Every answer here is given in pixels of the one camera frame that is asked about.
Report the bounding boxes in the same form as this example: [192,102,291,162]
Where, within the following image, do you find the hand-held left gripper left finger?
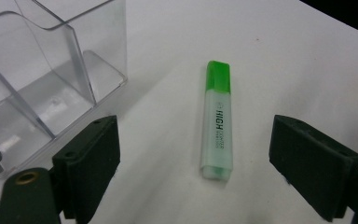
[51,115,121,224]

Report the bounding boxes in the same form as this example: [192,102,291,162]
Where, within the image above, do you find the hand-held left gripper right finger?
[268,114,358,222]

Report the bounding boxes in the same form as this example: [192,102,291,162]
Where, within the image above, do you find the clear plastic desk organizer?
[0,0,129,181]

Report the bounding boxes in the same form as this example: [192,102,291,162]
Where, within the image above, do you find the green highlighter pen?
[200,60,233,181]

